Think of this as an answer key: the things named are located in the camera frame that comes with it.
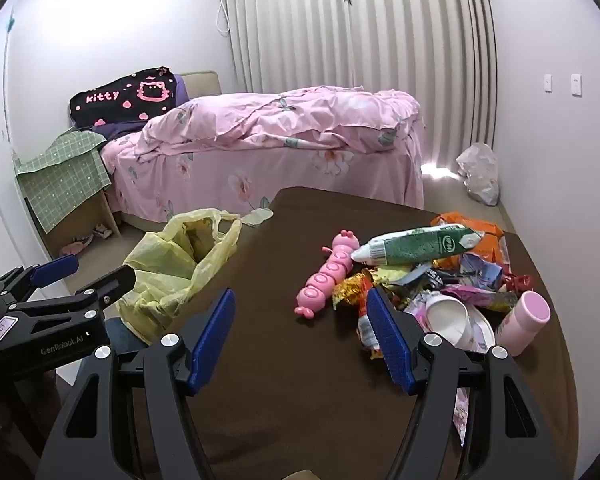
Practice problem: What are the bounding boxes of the pink purple wrapper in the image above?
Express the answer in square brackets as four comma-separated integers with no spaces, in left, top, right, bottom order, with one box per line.
[440,282,518,313]

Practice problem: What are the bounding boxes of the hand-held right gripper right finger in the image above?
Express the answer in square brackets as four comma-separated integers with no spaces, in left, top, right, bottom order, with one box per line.
[366,285,566,480]

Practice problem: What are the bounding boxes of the beige headboard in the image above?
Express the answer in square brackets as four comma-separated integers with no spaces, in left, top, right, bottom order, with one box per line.
[180,71,223,101]

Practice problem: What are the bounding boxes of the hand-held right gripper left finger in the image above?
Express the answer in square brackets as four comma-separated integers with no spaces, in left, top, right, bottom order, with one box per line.
[37,287,238,480]

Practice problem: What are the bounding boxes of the bed with pink sheet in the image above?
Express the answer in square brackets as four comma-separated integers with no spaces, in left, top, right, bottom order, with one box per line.
[102,87,426,226]

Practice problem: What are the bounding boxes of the green checked cloth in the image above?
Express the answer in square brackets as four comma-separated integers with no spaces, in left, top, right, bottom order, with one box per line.
[15,127,113,235]

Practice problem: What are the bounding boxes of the white paper cup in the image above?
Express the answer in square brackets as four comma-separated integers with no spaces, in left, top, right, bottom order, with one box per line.
[422,292,471,348]

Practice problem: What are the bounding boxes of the white pleated curtain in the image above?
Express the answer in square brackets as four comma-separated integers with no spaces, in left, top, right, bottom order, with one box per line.
[225,0,498,171]

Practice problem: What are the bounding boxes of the red candy wrapper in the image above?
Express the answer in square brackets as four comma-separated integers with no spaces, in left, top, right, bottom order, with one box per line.
[500,272,533,295]

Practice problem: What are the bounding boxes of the wooden nightstand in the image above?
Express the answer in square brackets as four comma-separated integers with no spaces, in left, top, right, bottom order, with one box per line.
[25,187,122,261]

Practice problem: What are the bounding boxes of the yellow bag trash bin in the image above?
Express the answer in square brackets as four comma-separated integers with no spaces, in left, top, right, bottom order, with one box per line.
[117,207,275,346]

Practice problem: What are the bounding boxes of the black Hello Kitty pillow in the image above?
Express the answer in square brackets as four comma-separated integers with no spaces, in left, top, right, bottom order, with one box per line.
[69,66,177,128]

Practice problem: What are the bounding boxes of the pink caterpillar toy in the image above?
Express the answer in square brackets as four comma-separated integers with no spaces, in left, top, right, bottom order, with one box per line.
[294,230,358,320]

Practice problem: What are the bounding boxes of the green white tube packet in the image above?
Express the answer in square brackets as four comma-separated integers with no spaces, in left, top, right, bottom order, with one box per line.
[351,224,486,266]

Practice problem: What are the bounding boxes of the pink floral duvet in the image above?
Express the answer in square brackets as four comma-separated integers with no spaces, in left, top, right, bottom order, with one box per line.
[139,86,423,153]

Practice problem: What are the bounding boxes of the white pink printed packet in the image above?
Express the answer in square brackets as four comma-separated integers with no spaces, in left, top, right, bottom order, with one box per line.
[357,290,496,361]

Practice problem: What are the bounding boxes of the orange snack packet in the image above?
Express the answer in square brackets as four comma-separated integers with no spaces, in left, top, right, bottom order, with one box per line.
[430,212,511,271]

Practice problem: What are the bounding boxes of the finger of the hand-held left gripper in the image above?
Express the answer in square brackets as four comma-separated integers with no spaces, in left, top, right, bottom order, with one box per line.
[17,264,138,321]
[0,254,79,306]

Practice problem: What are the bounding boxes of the black blue packet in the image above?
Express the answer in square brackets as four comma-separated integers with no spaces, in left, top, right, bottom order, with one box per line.
[395,262,461,296]

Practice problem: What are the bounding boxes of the white plastic bag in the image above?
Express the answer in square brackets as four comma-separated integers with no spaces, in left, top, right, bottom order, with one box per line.
[456,142,501,207]

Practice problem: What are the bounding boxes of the blue white wrapper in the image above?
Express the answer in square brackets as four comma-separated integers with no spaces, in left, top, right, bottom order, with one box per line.
[460,255,503,288]

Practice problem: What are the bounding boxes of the brown tablecloth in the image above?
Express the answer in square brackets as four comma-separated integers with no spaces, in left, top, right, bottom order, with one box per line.
[130,187,581,480]

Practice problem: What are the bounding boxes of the pink bottle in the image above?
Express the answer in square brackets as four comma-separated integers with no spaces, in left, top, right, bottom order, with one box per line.
[495,290,552,357]

